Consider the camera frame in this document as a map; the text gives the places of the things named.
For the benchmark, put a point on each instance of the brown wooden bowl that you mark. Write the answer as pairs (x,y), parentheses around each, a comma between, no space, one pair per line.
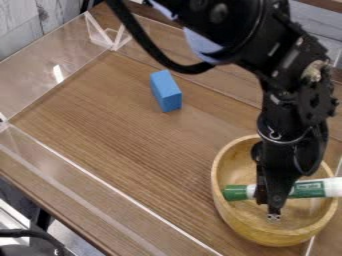
(305,216)

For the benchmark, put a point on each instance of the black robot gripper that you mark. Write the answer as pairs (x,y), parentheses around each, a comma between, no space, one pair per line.
(289,153)

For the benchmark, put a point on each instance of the blue foam block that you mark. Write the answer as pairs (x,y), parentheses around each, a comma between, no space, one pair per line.
(166,91)

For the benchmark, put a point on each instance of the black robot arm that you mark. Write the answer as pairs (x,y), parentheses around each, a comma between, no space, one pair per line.
(253,34)

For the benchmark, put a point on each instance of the clear acrylic corner bracket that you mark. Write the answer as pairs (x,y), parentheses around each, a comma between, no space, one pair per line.
(108,38)

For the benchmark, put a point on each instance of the green Expo marker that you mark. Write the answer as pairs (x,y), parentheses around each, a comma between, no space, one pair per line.
(317,188)

